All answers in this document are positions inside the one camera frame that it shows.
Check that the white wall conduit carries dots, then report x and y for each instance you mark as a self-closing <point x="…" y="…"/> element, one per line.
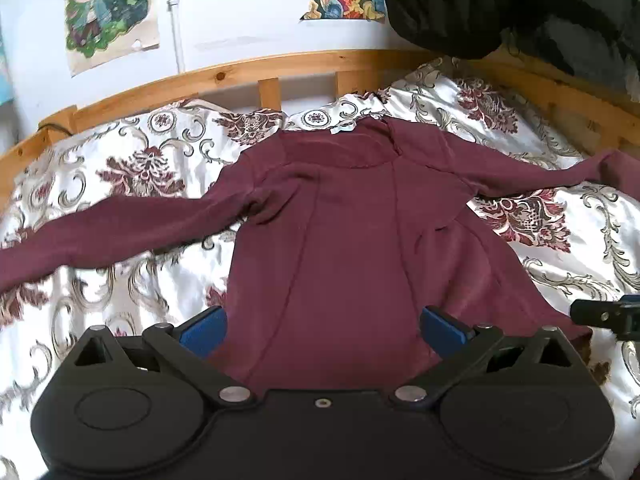
<point x="175" y="35"/>

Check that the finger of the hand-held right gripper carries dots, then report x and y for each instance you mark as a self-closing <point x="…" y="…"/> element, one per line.
<point x="600" y="316"/>

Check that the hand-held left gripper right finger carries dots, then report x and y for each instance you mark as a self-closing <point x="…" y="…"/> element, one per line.
<point x="442" y="332"/>

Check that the black hanging garment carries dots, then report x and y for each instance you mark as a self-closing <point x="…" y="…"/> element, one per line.
<point x="450" y="5"/>

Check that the maroon long-sleeve sweater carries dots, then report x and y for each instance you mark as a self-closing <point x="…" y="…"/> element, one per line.
<point x="350" y="235"/>

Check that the white floral bedspread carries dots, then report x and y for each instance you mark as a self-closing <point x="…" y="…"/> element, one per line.
<point x="575" y="260"/>

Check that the cartoon figure wall poster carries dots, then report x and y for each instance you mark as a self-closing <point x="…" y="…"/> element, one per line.
<point x="102" y="15"/>

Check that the wooden bed frame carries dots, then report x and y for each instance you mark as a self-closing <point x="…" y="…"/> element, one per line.
<point x="310" y="62"/>

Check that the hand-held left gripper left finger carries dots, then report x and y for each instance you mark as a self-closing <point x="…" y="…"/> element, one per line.
<point x="205" y="332"/>

